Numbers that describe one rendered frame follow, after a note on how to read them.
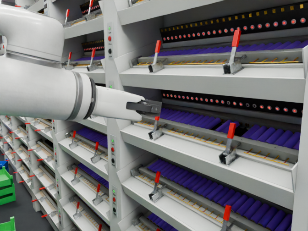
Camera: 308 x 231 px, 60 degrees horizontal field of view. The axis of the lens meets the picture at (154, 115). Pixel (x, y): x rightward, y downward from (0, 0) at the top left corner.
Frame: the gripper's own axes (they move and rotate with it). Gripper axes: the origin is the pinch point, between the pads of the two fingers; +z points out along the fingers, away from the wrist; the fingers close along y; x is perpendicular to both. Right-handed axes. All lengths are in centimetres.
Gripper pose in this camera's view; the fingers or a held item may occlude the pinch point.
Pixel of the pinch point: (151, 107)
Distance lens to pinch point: 56.5
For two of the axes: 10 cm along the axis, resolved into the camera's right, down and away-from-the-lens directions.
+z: 7.6, 1.0, 6.4
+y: 6.2, 1.5, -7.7
